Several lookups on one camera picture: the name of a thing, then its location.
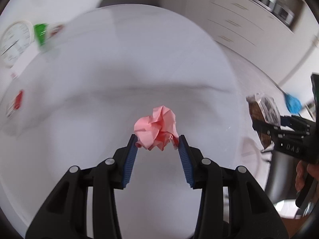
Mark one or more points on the brown snack bar wrapper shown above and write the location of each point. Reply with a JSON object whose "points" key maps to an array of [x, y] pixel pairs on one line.
{"points": [[259, 109]]}

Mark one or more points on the red label box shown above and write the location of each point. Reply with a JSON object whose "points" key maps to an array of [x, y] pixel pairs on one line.
{"points": [[15, 103]]}

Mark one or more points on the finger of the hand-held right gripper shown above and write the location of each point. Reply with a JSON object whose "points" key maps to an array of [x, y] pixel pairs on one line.
{"points": [[286, 121], [268, 129]]}

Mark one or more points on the pink paper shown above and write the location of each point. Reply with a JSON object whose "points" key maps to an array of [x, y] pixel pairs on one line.
{"points": [[154, 127]]}

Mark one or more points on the person's right hand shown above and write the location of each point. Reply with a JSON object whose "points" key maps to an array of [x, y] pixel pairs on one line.
{"points": [[301, 176]]}

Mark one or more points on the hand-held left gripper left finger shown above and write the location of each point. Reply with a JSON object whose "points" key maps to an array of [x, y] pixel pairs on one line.
{"points": [[129, 164]]}

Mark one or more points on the blue plastic bag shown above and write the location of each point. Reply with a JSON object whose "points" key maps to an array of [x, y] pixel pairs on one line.
{"points": [[292, 103]]}

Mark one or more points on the green packet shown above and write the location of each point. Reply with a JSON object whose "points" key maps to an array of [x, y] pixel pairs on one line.
{"points": [[41, 33]]}

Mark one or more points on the built-in steel oven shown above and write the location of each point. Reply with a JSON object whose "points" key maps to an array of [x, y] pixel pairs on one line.
{"points": [[274, 2]]}

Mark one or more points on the red and white packet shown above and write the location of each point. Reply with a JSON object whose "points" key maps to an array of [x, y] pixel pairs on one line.
{"points": [[56, 28]]}

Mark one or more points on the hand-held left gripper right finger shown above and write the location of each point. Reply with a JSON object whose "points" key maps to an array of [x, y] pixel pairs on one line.
{"points": [[185, 164]]}

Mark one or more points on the white cabinet with drawers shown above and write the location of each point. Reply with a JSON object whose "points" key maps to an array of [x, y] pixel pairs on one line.
{"points": [[236, 25]]}

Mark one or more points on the grey chair with black legs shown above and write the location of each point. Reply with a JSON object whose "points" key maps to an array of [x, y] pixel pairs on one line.
{"points": [[281, 179]]}

